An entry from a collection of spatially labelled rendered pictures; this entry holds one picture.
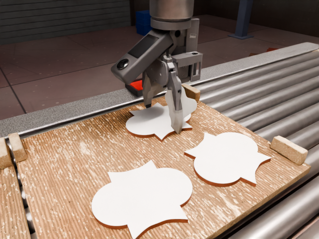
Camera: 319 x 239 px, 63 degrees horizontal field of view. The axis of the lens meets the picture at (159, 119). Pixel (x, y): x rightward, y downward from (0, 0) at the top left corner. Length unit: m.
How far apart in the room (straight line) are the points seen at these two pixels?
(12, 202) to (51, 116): 0.28
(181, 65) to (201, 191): 0.22
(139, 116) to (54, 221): 0.27
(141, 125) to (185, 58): 0.16
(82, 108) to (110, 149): 0.21
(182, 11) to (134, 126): 0.23
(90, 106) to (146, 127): 0.20
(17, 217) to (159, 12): 0.36
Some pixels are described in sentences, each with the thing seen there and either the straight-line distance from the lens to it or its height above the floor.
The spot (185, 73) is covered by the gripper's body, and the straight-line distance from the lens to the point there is 0.50.
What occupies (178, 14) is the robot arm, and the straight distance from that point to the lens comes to 0.45.
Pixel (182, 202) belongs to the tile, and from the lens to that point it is 0.37.
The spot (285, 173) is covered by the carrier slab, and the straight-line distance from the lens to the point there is 0.47.
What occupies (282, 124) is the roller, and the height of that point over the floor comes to 0.92.
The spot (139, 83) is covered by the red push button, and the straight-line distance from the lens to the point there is 0.74.
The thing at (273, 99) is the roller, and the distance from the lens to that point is 0.74.
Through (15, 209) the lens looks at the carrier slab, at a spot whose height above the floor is 0.94.
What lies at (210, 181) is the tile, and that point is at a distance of 0.41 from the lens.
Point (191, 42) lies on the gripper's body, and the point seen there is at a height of 1.10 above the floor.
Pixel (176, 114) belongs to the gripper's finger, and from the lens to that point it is 0.48.
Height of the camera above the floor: 1.23
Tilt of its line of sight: 32 degrees down
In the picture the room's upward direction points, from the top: straight up
